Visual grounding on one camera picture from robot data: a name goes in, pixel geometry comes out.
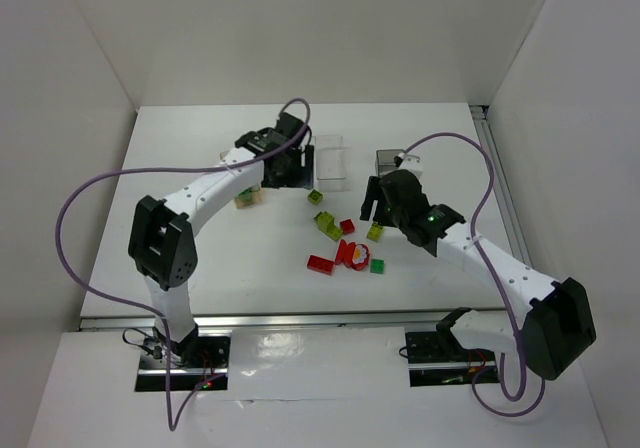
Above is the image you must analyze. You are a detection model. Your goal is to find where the lime stepped lego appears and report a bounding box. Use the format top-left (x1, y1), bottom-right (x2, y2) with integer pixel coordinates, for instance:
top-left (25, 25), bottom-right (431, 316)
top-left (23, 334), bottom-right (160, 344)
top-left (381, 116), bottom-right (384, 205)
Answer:
top-left (313, 211), bottom-right (343, 242)

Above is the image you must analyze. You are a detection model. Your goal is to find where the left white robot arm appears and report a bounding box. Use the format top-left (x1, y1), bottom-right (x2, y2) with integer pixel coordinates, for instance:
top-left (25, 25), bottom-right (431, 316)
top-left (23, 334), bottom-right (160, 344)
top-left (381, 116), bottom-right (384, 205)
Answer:
top-left (128, 112), bottom-right (310, 362)

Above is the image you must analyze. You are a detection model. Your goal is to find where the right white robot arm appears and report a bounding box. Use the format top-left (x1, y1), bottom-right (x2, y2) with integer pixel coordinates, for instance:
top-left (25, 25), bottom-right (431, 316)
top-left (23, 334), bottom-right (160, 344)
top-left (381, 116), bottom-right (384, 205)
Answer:
top-left (360, 169), bottom-right (596, 381)

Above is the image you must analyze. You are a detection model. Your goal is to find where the grey translucent container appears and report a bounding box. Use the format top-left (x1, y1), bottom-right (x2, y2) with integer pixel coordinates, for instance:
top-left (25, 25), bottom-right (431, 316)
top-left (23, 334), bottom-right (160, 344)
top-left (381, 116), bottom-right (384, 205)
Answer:
top-left (375, 149), bottom-right (404, 177)

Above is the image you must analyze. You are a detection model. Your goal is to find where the lime square lego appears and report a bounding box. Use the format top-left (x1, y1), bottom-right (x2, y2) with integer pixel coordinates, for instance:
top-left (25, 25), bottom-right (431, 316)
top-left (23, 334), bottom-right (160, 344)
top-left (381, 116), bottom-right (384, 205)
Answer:
top-left (307, 190), bottom-right (323, 205)

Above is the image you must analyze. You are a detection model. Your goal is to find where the clear plastic container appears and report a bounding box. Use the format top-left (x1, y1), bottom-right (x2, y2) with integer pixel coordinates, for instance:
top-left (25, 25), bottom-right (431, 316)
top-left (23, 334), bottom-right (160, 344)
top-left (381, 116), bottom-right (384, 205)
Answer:
top-left (314, 134), bottom-right (348, 193)

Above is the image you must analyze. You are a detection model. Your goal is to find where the small red square lego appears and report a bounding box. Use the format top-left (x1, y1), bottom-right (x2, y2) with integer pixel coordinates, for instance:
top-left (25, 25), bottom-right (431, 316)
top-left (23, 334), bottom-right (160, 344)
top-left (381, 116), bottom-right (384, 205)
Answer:
top-left (339, 219), bottom-right (356, 235)

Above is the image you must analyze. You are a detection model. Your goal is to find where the green lego under plate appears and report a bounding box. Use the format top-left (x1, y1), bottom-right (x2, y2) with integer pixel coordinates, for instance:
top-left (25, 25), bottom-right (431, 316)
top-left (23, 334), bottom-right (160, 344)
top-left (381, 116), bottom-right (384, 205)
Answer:
top-left (238, 188), bottom-right (253, 202)

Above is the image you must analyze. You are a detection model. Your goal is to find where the green lego near flower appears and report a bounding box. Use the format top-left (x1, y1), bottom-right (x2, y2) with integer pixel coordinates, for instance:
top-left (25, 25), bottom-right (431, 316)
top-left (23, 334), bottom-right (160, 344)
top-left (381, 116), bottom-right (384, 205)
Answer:
top-left (370, 259), bottom-right (385, 274)

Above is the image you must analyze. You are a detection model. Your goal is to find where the red flower lego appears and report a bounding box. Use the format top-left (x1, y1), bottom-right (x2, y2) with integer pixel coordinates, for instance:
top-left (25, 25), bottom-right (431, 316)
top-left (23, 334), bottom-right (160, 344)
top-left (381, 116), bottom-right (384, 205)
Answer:
top-left (334, 240), bottom-right (371, 271)

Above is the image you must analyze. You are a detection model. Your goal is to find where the red rectangular lego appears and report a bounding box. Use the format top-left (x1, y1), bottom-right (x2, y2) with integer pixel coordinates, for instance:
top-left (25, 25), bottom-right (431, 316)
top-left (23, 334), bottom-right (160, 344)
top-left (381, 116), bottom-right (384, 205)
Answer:
top-left (306, 255), bottom-right (334, 275)

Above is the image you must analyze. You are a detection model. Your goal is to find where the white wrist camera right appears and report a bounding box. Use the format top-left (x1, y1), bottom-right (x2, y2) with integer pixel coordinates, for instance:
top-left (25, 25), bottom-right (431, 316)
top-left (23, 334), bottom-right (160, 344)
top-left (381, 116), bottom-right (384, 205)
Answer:
top-left (395, 152), bottom-right (423, 179)

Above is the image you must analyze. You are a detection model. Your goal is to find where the aluminium rail right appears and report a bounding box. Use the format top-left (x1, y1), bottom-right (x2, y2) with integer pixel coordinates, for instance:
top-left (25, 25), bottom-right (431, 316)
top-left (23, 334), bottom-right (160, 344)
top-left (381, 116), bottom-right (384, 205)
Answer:
top-left (469, 105), bottom-right (531, 266)

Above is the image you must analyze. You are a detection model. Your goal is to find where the aluminium rail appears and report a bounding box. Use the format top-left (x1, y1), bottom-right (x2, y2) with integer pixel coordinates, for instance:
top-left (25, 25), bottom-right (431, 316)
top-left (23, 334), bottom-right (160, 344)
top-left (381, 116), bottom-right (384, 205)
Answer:
top-left (469, 105), bottom-right (531, 266)
top-left (77, 307), bottom-right (516, 332)

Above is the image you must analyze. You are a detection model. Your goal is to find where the aluminium rail front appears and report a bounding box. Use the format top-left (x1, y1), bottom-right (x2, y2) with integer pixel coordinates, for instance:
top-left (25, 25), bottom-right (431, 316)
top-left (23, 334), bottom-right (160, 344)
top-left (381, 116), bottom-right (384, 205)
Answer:
top-left (77, 307), bottom-right (516, 332)

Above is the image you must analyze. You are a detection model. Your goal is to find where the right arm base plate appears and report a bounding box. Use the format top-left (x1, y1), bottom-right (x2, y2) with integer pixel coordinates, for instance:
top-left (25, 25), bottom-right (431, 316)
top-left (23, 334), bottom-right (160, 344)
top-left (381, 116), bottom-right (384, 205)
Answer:
top-left (398, 331), bottom-right (499, 387)

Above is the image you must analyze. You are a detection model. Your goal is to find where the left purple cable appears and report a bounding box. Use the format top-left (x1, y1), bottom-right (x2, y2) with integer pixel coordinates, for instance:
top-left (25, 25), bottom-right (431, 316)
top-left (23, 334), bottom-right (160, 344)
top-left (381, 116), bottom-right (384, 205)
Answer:
top-left (54, 98), bottom-right (314, 433)

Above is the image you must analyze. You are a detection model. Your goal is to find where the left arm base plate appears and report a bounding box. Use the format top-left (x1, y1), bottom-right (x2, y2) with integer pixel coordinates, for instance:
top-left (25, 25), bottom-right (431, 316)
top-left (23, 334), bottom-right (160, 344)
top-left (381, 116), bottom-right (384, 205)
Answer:
top-left (123, 334), bottom-right (231, 393)

